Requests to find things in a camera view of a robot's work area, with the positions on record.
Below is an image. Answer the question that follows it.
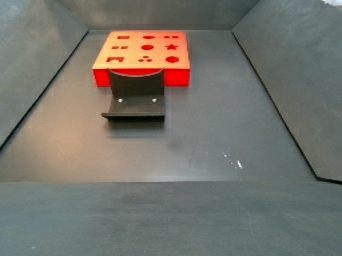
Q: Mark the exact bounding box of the black curved holder bracket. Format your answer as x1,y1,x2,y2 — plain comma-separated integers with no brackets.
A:
101,69,166,120

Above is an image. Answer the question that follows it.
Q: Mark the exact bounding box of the red shape sorter block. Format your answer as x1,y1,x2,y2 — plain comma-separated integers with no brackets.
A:
92,30,191,87

